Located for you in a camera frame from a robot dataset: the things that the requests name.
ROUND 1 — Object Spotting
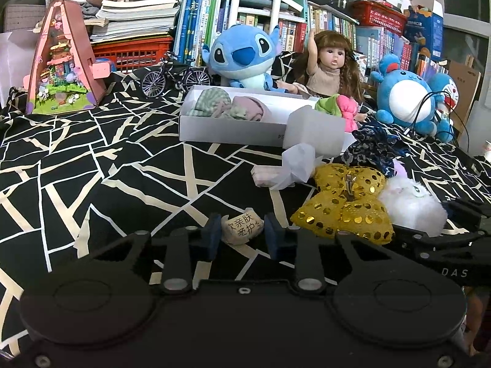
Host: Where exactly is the green checked cloth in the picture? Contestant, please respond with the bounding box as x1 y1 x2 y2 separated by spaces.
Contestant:
186 88 250 120

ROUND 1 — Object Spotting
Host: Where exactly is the blue alien plush toy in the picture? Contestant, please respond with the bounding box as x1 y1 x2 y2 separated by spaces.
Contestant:
202 23 292 93

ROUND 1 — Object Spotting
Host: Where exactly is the row of books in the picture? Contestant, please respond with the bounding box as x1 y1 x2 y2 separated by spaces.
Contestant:
172 0 449 81

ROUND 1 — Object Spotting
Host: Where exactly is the pink tissue packet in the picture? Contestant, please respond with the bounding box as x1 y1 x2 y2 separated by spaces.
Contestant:
251 165 286 187

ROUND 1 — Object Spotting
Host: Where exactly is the grey cloth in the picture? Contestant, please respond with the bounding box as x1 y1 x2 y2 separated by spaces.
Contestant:
80 2 102 21

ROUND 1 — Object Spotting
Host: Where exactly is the black miniature bicycle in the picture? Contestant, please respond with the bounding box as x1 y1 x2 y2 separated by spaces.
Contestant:
141 52 212 98

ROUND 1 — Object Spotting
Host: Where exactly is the black white patterned blanket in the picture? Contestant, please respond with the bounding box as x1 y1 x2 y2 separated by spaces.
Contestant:
0 50 491 353

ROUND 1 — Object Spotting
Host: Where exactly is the blue robot cat plush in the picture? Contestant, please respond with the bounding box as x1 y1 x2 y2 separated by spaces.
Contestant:
427 72 461 131

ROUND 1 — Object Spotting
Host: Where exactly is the white cardboard box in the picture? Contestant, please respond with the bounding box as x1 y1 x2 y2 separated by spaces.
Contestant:
179 85 321 148

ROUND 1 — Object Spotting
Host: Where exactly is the blue cardboard box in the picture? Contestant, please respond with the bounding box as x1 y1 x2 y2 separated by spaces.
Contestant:
403 0 445 62

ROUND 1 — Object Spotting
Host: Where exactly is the white foam block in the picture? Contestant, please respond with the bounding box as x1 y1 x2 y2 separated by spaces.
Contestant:
283 106 355 159

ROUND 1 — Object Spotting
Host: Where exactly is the black cable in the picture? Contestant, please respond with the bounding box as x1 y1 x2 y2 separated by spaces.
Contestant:
407 90 472 150

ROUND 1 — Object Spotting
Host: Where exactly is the long-haired baby doll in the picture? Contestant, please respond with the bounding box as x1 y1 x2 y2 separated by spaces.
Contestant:
276 27 378 123

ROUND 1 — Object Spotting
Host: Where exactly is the white purple fluffy plush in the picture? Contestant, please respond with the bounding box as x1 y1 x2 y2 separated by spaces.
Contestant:
378 160 449 238

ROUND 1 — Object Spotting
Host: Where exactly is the pink triangular house model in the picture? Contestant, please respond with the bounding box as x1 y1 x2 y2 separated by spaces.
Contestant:
24 0 112 115

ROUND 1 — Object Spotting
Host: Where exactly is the gold sequin bow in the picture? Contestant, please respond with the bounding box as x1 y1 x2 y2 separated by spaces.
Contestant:
289 163 396 244

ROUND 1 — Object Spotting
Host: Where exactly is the pink sock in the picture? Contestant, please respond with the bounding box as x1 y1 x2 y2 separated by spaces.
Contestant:
230 96 271 122

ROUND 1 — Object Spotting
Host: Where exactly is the stack of books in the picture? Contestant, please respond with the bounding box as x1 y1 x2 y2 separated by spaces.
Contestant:
82 0 188 44

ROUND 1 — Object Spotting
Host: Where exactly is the red plastic basket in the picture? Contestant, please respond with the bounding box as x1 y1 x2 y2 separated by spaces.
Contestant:
91 36 175 73
347 0 409 37

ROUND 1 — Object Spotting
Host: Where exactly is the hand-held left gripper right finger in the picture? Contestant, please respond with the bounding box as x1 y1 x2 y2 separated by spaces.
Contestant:
264 215 400 295

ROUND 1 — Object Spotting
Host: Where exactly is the green cloth with pink bow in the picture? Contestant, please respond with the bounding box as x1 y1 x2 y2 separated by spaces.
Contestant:
315 94 363 133

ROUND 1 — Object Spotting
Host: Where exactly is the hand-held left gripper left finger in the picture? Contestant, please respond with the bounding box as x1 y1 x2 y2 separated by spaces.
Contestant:
88 213 224 295

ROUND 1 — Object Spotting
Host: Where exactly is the grey storage box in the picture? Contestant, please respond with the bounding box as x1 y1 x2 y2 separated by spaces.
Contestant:
3 4 48 33

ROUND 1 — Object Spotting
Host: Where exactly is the blue white round plush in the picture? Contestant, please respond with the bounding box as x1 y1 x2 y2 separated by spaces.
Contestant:
369 54 455 144

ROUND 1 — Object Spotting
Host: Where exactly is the navy patterned scrunchie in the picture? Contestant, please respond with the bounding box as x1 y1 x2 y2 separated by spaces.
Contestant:
341 126 409 179

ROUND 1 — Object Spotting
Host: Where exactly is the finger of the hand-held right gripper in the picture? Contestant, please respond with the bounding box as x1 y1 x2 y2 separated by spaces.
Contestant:
391 224 491 262
445 198 491 235

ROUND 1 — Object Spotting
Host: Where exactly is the brown cardboard sheet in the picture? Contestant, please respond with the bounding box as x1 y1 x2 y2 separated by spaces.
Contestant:
447 59 482 131

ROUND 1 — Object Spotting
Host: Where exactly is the white tissue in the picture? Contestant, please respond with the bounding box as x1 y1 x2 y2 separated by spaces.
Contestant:
269 143 327 190

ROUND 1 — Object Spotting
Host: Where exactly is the small beige wipe packet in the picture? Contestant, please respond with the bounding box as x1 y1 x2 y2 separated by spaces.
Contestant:
222 209 265 245

